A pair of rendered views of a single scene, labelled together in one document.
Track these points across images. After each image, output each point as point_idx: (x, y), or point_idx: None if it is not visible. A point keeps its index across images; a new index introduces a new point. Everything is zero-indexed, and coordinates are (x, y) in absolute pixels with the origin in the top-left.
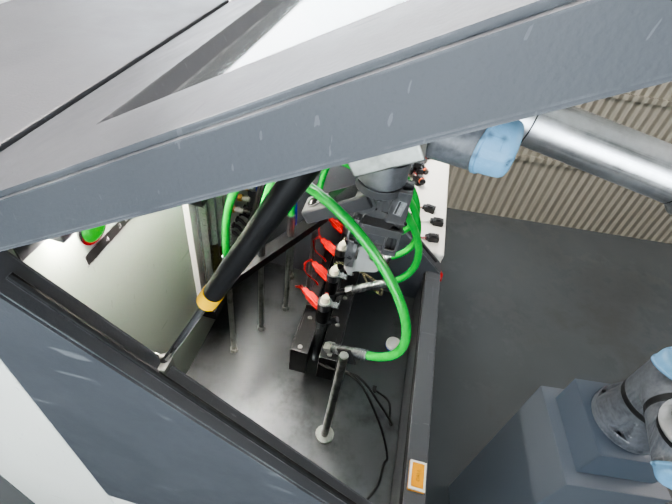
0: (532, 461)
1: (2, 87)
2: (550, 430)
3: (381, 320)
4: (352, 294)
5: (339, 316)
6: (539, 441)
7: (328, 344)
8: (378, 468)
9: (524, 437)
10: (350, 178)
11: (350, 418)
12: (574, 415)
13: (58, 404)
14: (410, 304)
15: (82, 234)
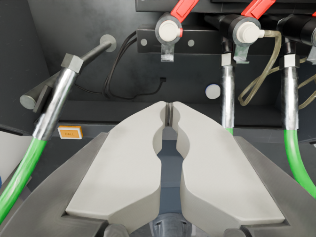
0: (162, 160)
1: None
2: (170, 180)
3: (242, 76)
4: (219, 67)
5: (206, 42)
6: (169, 169)
7: (68, 63)
8: (100, 90)
9: (177, 157)
10: None
11: (130, 63)
12: (174, 199)
13: None
14: (265, 102)
15: None
